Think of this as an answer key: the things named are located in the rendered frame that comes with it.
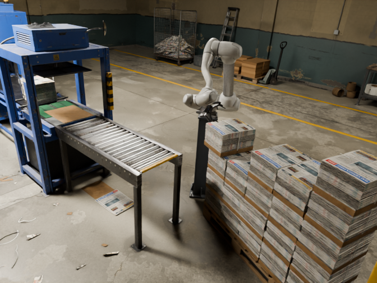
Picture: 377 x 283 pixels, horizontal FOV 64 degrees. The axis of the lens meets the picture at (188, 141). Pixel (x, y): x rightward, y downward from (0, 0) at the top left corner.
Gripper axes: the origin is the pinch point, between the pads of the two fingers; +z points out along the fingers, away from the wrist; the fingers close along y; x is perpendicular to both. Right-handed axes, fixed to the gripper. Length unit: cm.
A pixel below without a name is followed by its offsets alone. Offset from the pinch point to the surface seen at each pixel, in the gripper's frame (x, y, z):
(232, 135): 13.6, 10.9, 12.1
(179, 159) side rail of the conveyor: -11, 54, -10
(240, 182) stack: 40, 42, 22
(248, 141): 12.9, 11.2, 35.0
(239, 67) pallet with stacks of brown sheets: -485, -113, 406
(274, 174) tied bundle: 74, 18, 9
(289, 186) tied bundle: 88, 19, 9
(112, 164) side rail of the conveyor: -24, 80, -62
